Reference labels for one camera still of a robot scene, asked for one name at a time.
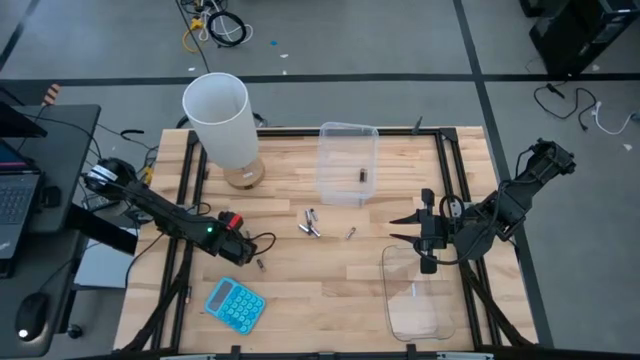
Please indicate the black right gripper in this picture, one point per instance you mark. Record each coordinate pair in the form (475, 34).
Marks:
(432, 232)

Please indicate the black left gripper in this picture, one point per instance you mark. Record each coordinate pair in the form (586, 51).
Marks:
(240, 250)

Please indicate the blue calculator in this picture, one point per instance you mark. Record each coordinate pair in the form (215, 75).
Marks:
(235, 306)

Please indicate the batteries pair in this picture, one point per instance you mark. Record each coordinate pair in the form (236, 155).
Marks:
(304, 228)

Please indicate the clear rounded plastic container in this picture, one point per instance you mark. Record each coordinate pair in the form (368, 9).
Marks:
(420, 310)

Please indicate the white shade wooden lamp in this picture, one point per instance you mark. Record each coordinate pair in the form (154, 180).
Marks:
(220, 115)

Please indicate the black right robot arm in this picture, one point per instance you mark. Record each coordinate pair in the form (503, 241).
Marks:
(520, 195)

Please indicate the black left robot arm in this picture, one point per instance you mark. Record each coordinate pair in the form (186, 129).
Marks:
(160, 210)

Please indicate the tall clear plastic bin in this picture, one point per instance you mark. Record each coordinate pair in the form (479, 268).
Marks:
(345, 150)

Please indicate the silver aluminium profile bar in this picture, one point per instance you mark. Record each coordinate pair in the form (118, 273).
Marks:
(187, 356)
(465, 356)

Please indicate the grey flat box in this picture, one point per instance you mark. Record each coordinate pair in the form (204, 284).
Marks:
(100, 270)

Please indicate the small black knob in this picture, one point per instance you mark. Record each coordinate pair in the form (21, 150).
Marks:
(75, 331)

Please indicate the black desk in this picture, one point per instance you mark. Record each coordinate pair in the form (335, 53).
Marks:
(65, 150)

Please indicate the black computer mouse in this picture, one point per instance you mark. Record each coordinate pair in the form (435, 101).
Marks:
(32, 315)

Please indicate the dark laptop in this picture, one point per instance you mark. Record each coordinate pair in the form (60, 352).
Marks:
(15, 200)

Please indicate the orange striped floor marker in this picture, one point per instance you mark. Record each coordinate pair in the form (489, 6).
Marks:
(51, 94)

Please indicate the black equipment cart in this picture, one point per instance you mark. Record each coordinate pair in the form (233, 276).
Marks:
(575, 35)

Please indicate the black monitor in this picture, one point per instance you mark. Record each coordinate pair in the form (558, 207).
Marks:
(15, 125)

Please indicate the red and black wrist camera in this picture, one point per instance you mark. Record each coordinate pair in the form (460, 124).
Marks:
(234, 220)

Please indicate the black aluminium rig frame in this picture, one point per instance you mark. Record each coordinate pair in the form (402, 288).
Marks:
(290, 132)

